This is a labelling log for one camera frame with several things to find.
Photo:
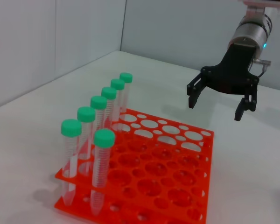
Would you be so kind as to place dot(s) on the orange plastic test tube rack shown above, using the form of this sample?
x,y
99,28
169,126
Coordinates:
x,y
154,168

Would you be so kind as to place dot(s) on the clear tube with green cap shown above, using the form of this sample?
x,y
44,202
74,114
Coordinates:
x,y
117,84
109,93
104,138
71,128
126,77
86,114
98,102

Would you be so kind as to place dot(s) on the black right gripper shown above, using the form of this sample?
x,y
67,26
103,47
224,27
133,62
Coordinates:
x,y
233,74

